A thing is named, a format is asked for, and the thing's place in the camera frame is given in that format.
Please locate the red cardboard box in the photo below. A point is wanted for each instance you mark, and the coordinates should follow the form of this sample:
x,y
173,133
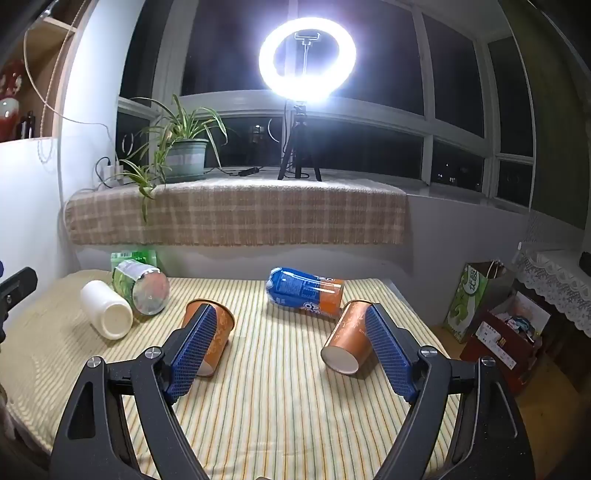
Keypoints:
x,y
494,341

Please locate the brown checkered cloth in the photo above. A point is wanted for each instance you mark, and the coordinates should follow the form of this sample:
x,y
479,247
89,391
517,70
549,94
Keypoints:
x,y
258,212

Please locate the white window frame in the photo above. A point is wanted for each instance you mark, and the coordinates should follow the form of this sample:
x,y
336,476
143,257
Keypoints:
x,y
429,60

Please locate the green paper bag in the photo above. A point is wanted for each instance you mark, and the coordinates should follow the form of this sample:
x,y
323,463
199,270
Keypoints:
x,y
468,300

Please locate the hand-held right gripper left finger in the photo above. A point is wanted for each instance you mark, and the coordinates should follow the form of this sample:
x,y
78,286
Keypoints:
x,y
194,355

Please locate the potted spider plant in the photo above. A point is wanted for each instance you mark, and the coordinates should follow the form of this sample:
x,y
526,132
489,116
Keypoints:
x,y
185,157

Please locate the green snack packet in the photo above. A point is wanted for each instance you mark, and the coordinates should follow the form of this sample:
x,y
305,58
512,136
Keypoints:
x,y
138,255

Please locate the blue and orange snack bag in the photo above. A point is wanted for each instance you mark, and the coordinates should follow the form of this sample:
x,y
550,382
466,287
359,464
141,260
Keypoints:
x,y
300,290

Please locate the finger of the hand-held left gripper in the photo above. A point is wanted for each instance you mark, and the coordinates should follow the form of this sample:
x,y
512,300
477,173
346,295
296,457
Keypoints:
x,y
18,284

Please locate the red and white vase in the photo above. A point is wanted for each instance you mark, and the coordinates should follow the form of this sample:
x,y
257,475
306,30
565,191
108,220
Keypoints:
x,y
9,110

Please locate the green drink can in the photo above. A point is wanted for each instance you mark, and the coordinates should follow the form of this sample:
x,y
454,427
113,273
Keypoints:
x,y
138,286

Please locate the dark bottle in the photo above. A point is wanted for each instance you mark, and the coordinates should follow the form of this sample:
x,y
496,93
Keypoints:
x,y
26,124

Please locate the yellow striped tablecloth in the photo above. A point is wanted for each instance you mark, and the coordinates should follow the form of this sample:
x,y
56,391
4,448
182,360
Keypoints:
x,y
277,392

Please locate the black tripod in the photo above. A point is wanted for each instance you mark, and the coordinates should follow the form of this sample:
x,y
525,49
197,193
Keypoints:
x,y
299,147

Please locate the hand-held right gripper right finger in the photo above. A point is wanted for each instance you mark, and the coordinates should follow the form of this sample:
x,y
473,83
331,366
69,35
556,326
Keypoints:
x,y
390,355

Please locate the wooden shelf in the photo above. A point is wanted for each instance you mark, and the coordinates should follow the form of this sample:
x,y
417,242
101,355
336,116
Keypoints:
x,y
46,69

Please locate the white plastic bottle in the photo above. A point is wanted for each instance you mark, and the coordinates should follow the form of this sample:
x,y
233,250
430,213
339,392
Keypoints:
x,y
104,307

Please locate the orange paper cup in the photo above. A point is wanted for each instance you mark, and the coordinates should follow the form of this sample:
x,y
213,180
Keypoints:
x,y
346,337
222,327

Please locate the white lace cloth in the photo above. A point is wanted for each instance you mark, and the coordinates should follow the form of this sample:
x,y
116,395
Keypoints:
x,y
558,277

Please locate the white power strip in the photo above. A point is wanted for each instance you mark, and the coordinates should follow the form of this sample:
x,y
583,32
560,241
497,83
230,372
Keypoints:
x,y
111,173

